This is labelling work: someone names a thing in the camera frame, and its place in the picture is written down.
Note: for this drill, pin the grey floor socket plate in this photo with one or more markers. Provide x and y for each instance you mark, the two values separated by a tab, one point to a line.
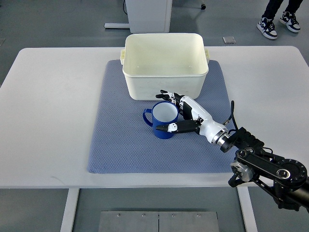
229	40

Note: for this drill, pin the blue mug white inside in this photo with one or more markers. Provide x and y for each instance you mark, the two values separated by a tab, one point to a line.
162	113

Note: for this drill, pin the cream plastic box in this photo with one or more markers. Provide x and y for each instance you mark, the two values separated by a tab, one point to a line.
175	62

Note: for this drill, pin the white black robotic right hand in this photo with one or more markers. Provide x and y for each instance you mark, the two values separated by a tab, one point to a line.
195	119

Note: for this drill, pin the blue textured mat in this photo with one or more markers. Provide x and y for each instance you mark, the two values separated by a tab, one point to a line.
123	143

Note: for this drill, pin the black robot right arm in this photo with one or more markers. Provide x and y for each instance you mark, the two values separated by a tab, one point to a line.
285	180

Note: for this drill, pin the metal floor plate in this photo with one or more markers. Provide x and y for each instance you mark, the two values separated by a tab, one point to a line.
153	221

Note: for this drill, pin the white pedestal furniture base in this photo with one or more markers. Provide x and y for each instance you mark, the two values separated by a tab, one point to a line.
145	16

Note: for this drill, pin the white table frame legs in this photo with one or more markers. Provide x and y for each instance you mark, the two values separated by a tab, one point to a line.
244	200

